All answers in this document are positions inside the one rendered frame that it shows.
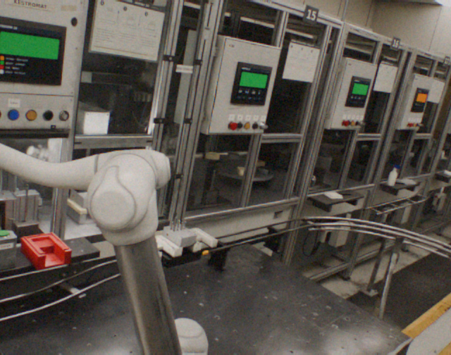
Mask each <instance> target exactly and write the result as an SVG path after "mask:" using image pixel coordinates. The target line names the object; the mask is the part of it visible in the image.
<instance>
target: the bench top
mask: <svg viewBox="0 0 451 355"><path fill-rule="evenodd" d="M210 258H211V253H208V254H205V255H201V259H200V260H198V261H194V262H190V263H186V264H182V265H180V266H175V267H172V268H166V267H164V266H162V267H163V273H164V276H165V280H166V286H167V290H168V295H169V299H170V300H171V306H172V309H173V315H174V319H175V320H176V319H179V318H188V319H191V320H194V321H196V322H197V323H199V325H200V326H202V328H203V331H204V332H205V333H206V337H207V340H208V344H209V346H208V353H207V355H400V354H401V353H402V352H403V351H404V350H405V349H407V348H408V346H409V345H410V343H411V342H412V341H413V338H411V337H410V336H408V335H406V334H404V333H403V332H401V331H399V330H398V329H396V328H394V327H393V326H391V325H389V324H387V323H386V322H384V321H382V320H381V319H380V320H379V319H377V318H376V317H374V316H372V315H371V314H370V313H367V312H366V311H364V310H362V309H360V308H359V307H357V306H355V305H354V304H352V303H350V302H349V301H347V300H345V298H342V297H341V296H339V295H337V294H336V293H334V292H332V291H330V290H329V289H327V288H325V287H324V286H322V285H320V284H319V283H317V282H315V281H313V280H311V279H309V278H308V277H306V276H304V275H303V274H301V273H299V272H297V271H296V270H294V269H292V268H291V267H288V266H286V265H285V264H283V263H281V262H280V261H278V259H275V258H273V257H272V256H269V255H268V254H266V253H264V252H263V251H261V250H260V249H257V248H256V247H253V246H252V245H251V244H248V243H247V244H243V245H240V246H236V247H231V248H230V251H228V254H227V259H226V262H225V267H226V270H223V271H222V270H220V269H219V268H217V267H215V266H214V265H213V264H211V263H210V262H208V260H209V259H210ZM304 280H306V282H305V281H304ZM85 294H86V296H84V297H82V298H78V297H75V298H72V299H70V300H68V301H65V302H63V303H61V304H59V305H56V306H53V307H51V308H49V309H46V310H43V311H40V312H38V313H34V314H32V315H29V316H25V317H22V318H21V317H19V318H15V319H13V320H8V321H5V322H2V323H0V355H142V352H141V349H140V344H138V341H137V335H136V332H135V327H134V324H133V321H132V315H131V312H130V307H129V304H128V302H127V299H126V295H125V290H124V286H123V281H122V278H121V277H119V278H116V279H114V280H110V281H108V282H105V283H104V284H102V285H99V286H97V287H95V288H93V289H91V290H89V291H87V292H85ZM70 295H72V294H71V293H70V292H67V291H66V290H64V289H58V290H54V291H51V292H47V293H44V294H38V295H35V296H32V297H28V298H24V299H19V300H16V301H12V302H8V303H5V304H0V318H5V317H7V316H12V315H15V314H17V313H22V312H25V311H31V310H34V309H38V308H40V307H43V306H46V305H48V304H51V303H54V302H55V301H58V300H60V299H63V298H65V297H68V296H70ZM296 301H298V302H299V303H295V302H296ZM267 315H270V316H271V317H268V316H267ZM345 318H349V320H346V319H345Z"/></svg>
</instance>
